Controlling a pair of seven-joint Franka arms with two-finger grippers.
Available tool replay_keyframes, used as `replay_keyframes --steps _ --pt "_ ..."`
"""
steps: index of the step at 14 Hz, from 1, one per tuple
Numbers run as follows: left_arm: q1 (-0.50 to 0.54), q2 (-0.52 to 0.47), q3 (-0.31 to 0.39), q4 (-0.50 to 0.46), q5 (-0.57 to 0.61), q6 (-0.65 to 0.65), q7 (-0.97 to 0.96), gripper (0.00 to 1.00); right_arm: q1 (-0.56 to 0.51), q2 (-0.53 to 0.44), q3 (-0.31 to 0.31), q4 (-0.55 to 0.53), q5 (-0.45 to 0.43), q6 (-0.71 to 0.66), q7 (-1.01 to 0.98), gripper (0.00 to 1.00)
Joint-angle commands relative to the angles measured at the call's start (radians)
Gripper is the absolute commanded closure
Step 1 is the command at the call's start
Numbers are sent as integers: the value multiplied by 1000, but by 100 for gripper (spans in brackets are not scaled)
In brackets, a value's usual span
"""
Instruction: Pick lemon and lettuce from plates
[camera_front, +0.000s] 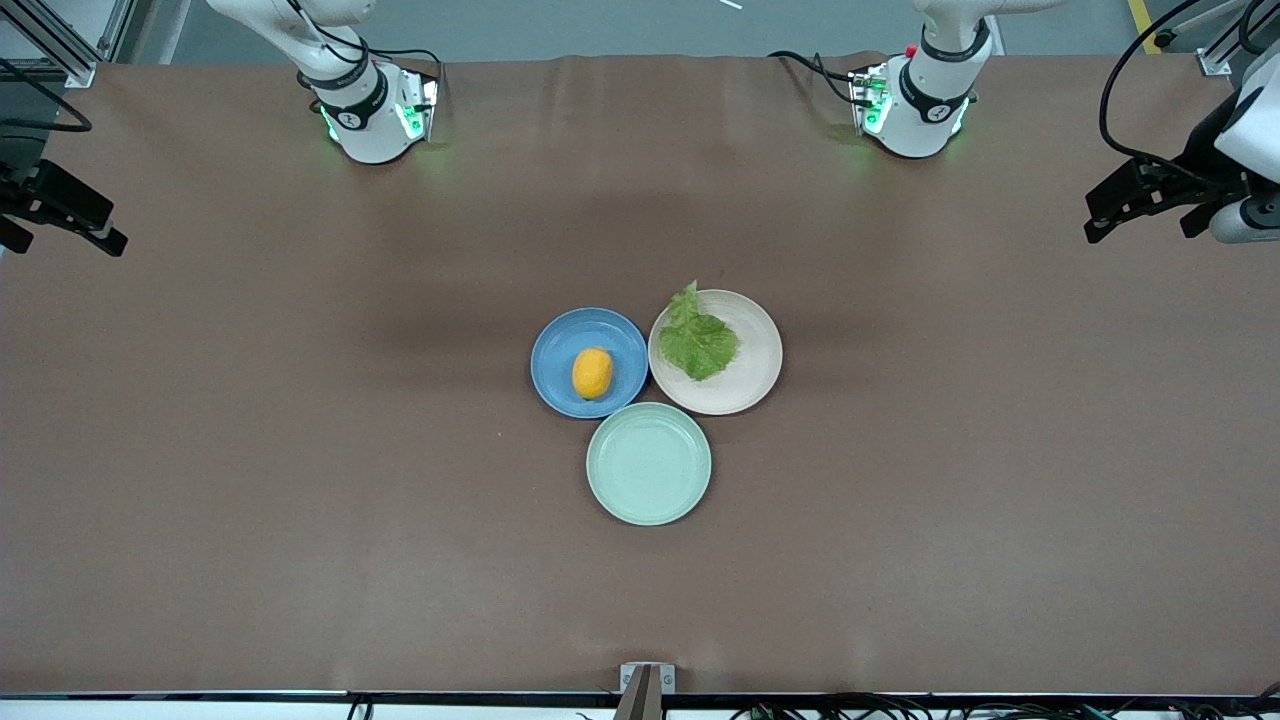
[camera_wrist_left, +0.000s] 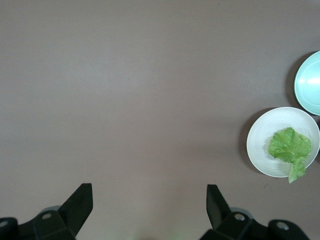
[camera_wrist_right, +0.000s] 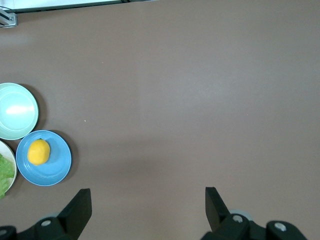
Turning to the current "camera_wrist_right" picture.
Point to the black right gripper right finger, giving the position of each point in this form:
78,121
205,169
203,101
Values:
216,212

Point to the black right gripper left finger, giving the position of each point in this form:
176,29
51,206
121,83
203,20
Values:
75,215

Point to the yellow lemon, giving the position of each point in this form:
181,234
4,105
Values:
38,152

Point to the green lettuce leaf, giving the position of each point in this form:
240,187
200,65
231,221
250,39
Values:
5,172

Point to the blue round plate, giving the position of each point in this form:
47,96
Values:
53,170

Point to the beige round plate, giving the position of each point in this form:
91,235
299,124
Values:
14,165

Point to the brown table cover mat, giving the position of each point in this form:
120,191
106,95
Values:
175,100

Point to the mint green round plate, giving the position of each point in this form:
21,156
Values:
15,111

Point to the aluminium table edge bracket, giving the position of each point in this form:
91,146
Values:
7,18

